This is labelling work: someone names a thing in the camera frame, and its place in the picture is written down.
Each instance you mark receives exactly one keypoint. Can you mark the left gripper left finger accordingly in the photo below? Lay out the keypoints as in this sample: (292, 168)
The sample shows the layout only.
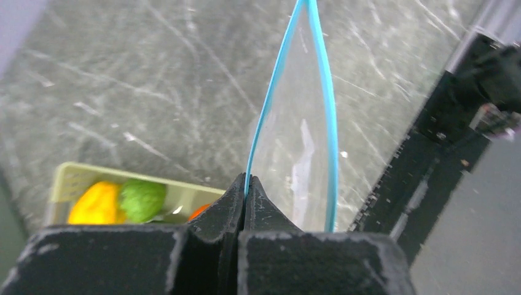
(199, 257)

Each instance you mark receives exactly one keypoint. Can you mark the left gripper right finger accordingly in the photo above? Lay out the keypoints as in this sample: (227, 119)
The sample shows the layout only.
(275, 257)

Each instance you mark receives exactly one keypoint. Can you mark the orange fruit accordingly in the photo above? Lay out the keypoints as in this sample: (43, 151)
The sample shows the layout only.
(198, 211)

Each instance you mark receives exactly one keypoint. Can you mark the pale green perforated basket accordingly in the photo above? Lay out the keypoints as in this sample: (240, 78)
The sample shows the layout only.
(72, 179)

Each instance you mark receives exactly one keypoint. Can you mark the clear zip top bag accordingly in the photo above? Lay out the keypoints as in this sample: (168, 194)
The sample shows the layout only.
(305, 139)

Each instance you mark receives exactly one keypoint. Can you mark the light green custard apple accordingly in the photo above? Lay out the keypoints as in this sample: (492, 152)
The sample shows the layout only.
(141, 200)

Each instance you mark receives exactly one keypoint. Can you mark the yellow bell pepper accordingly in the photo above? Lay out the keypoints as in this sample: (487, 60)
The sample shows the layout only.
(98, 205)

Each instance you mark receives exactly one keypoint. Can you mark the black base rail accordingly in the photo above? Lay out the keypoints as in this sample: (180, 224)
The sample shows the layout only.
(477, 101)

